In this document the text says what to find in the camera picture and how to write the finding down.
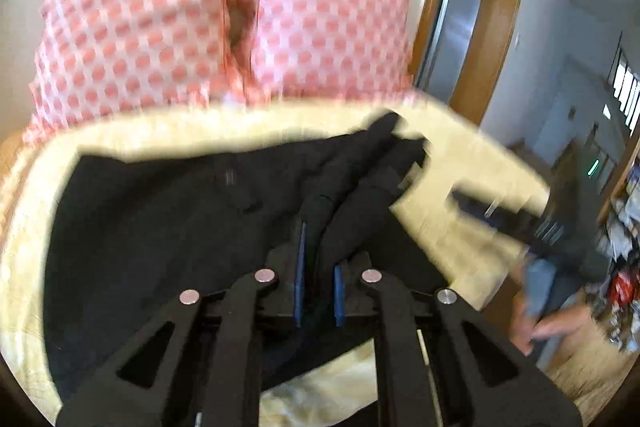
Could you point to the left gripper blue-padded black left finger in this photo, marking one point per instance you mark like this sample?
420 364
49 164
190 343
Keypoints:
198 362

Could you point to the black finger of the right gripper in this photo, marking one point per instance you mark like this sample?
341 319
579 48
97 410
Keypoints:
521 225

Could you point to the person's right hand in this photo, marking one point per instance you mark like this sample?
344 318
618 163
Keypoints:
527 324

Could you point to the yellow patterned bed sheet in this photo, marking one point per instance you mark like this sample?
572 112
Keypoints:
471 256

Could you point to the right pink polka-dot pillow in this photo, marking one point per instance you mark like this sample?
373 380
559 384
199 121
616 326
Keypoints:
325 49

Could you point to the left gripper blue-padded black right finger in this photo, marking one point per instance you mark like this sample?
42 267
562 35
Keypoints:
438 362

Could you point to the left pink polka-dot pillow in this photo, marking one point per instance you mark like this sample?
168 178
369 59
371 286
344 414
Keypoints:
101 57

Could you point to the black pants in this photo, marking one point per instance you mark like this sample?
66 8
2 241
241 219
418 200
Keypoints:
129 236

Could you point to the pink polka-dot pillow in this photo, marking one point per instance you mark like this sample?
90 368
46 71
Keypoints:
101 57
325 49

